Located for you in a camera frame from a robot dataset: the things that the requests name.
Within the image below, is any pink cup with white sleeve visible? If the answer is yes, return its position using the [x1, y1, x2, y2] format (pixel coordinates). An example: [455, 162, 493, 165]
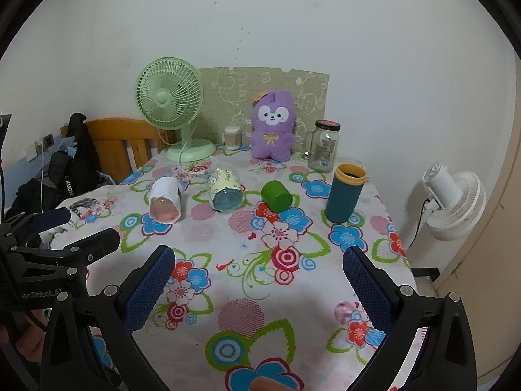
[149, 176, 185, 224]

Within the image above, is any wooden chair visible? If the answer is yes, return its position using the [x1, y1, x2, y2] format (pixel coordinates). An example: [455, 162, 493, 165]
[61, 117, 174, 184]

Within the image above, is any glass jar with lid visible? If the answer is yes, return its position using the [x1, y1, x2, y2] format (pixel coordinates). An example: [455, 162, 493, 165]
[308, 119, 340, 172]

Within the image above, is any white printed cloth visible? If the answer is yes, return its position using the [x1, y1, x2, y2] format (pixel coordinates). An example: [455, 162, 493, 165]
[41, 196, 102, 249]

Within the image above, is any green cup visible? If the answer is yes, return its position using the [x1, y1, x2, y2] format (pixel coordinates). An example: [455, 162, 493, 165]
[261, 180, 293, 213]

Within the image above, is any purple plush toy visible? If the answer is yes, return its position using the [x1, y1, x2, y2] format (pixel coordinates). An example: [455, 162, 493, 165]
[249, 90, 298, 160]

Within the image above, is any floral tablecloth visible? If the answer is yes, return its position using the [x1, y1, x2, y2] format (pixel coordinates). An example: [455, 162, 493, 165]
[53, 144, 418, 391]

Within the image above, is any person's left hand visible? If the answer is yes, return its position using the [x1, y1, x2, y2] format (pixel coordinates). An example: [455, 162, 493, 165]
[0, 309, 45, 362]

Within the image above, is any green patterned wall sheet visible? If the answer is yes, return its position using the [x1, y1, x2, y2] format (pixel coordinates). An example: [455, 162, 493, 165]
[198, 66, 330, 157]

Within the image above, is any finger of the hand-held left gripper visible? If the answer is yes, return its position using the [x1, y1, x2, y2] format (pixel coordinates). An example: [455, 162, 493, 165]
[15, 228, 121, 278]
[0, 207, 73, 250]

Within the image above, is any white cable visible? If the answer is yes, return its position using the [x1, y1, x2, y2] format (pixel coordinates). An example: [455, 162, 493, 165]
[36, 140, 49, 212]

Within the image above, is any black fan cable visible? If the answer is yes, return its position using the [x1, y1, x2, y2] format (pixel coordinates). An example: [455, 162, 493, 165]
[405, 197, 432, 250]

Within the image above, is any white fan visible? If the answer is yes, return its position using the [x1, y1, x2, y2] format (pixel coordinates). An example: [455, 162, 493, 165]
[422, 163, 486, 242]

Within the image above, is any black clothing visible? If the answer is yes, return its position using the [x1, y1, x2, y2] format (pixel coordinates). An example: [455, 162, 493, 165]
[6, 113, 108, 221]

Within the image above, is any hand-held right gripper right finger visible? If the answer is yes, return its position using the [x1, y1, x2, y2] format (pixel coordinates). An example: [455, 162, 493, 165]
[342, 245, 478, 391]

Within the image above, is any green desk fan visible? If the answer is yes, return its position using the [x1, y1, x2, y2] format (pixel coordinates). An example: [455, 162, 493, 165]
[135, 57, 217, 162]

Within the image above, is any teal cup with yellow rim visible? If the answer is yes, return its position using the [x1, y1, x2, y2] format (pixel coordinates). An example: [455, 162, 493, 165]
[324, 163, 368, 224]

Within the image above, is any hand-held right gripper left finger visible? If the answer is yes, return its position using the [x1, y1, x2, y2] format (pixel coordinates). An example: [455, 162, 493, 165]
[38, 245, 176, 391]

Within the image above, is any blue bed sheet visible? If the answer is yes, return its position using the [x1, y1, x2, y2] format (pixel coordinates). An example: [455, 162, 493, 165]
[0, 136, 78, 212]

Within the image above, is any cotton swab container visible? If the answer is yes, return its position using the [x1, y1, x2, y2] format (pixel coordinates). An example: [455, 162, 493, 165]
[224, 125, 243, 150]

